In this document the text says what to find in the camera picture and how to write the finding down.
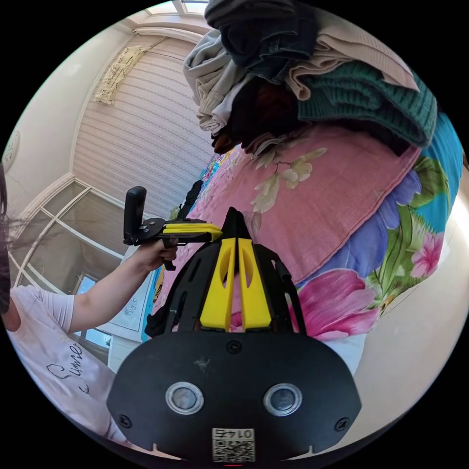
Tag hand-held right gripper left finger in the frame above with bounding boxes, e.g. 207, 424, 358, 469
199, 237, 237, 329

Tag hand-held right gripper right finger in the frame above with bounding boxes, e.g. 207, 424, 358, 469
238, 237, 273, 329

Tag black long pants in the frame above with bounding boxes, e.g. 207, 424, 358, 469
145, 179, 254, 338

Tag person's left forearm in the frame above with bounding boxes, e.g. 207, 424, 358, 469
68, 255, 148, 335

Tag person's left hand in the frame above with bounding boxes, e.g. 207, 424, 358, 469
134, 239, 179, 274

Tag window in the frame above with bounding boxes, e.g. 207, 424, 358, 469
6, 178, 129, 296

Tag bed with floral quilt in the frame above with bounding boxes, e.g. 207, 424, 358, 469
146, 109, 465, 376

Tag person's body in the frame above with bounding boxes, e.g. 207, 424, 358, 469
0, 165, 129, 445

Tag pile of clothes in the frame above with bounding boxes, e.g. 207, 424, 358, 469
182, 0, 439, 157

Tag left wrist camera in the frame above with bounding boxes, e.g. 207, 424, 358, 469
123, 186, 148, 245

